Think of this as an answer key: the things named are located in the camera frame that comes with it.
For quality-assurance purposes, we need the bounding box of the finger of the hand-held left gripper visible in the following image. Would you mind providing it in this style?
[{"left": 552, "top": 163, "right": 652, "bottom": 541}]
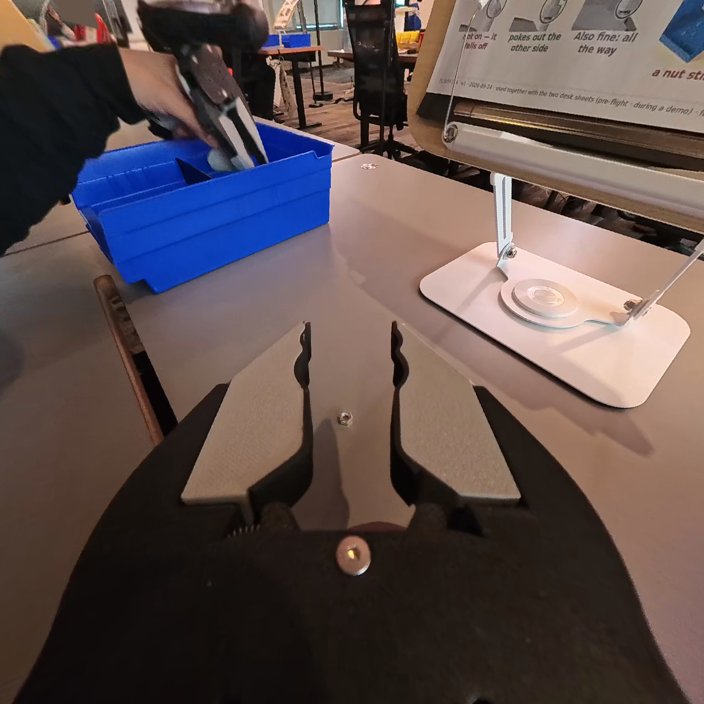
[{"left": 219, "top": 96, "right": 270, "bottom": 170}]

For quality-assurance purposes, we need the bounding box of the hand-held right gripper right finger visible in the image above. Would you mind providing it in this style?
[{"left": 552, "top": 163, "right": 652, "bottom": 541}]
[{"left": 389, "top": 321, "right": 522, "bottom": 509}]

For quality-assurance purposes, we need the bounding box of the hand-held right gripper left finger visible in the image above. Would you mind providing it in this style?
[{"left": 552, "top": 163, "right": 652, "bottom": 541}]
[{"left": 180, "top": 321, "right": 314, "bottom": 524}]

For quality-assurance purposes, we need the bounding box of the blue cloth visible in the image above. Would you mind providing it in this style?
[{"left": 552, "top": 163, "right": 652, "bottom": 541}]
[{"left": 71, "top": 121, "right": 334, "bottom": 294}]

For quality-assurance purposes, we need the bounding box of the person's left forearm black sleeve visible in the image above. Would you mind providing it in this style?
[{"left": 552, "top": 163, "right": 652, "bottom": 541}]
[{"left": 0, "top": 44, "right": 148, "bottom": 257}]

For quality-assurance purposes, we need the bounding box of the person's left hand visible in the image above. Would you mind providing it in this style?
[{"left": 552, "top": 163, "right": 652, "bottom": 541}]
[{"left": 118, "top": 48, "right": 221, "bottom": 148}]

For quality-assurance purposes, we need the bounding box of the wooden desk with black legs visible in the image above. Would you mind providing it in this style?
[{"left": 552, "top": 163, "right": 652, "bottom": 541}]
[{"left": 258, "top": 46, "right": 326, "bottom": 131}]

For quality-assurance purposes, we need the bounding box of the black office chair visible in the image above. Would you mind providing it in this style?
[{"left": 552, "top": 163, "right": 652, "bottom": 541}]
[{"left": 344, "top": 0, "right": 419, "bottom": 159}]

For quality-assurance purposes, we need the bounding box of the beige moulded tray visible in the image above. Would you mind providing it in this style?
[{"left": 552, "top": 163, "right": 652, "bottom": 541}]
[{"left": 419, "top": 118, "right": 704, "bottom": 409}]

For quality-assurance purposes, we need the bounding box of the printed instruction sheet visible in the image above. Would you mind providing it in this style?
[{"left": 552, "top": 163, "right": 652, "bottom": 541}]
[{"left": 434, "top": 0, "right": 704, "bottom": 134}]

